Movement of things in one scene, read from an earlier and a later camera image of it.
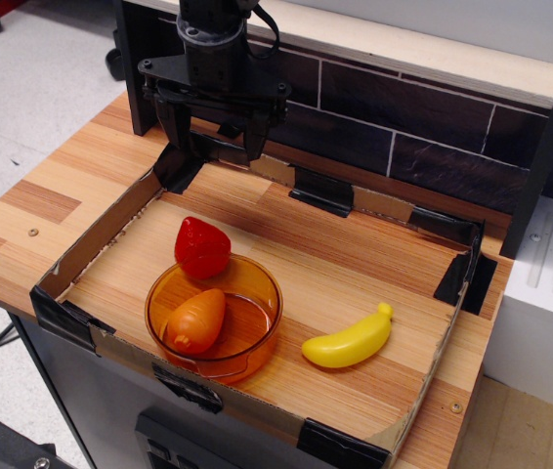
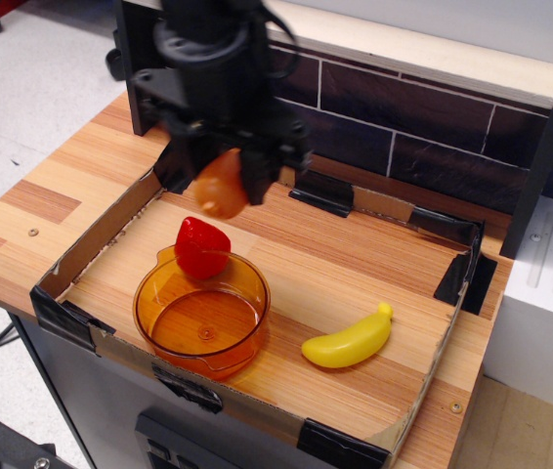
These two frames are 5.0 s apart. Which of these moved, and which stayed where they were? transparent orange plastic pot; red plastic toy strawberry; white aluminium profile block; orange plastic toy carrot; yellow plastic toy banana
Moved: transparent orange plastic pot; orange plastic toy carrot
Stayed: white aluminium profile block; red plastic toy strawberry; yellow plastic toy banana
